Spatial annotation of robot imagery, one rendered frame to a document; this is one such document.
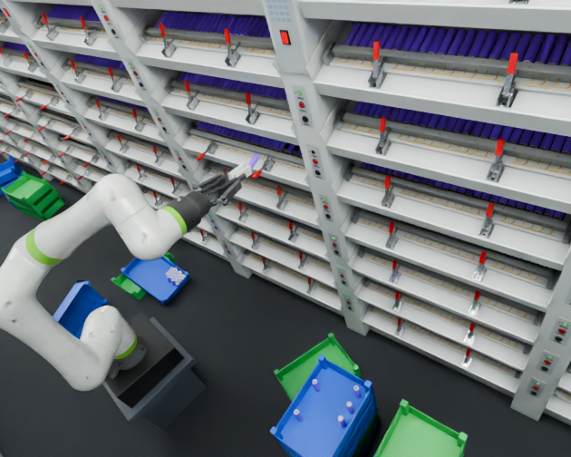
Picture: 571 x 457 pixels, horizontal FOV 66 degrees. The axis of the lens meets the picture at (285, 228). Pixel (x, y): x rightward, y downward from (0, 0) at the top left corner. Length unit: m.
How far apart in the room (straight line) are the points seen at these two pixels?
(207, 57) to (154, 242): 0.56
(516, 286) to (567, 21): 0.72
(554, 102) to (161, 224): 0.87
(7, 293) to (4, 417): 1.36
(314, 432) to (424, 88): 1.09
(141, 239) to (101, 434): 1.33
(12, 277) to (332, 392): 1.04
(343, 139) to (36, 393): 2.00
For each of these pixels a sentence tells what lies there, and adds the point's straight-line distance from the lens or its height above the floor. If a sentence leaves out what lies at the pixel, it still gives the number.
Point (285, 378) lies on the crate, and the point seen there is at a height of 0.00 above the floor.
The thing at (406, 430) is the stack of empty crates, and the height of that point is 0.32.
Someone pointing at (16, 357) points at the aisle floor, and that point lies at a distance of 2.82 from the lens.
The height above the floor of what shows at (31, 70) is 1.09.
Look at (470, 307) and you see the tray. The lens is 1.47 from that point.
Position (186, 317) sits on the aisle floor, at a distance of 2.34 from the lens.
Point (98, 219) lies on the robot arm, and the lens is 1.17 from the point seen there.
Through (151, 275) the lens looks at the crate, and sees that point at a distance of 2.52.
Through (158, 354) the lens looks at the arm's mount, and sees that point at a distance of 1.81.
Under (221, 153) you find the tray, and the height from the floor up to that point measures 0.89.
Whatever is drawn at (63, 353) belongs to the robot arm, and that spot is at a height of 0.75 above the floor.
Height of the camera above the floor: 1.79
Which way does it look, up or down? 46 degrees down
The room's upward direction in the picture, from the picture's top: 19 degrees counter-clockwise
